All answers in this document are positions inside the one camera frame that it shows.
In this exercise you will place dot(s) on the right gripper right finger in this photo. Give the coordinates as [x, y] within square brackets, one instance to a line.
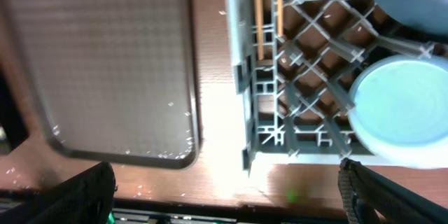
[369, 197]

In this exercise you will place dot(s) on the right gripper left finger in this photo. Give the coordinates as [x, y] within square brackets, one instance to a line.
[84, 198]

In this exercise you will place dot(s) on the light blue bowl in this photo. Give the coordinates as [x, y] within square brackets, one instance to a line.
[400, 110]

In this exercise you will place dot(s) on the wooden chopstick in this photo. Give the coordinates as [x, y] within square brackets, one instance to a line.
[280, 18]
[259, 26]

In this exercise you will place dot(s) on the grey dishwasher rack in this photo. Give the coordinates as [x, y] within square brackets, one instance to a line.
[296, 100]

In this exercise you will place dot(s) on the brown serving tray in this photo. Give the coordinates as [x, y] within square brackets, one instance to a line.
[112, 80]

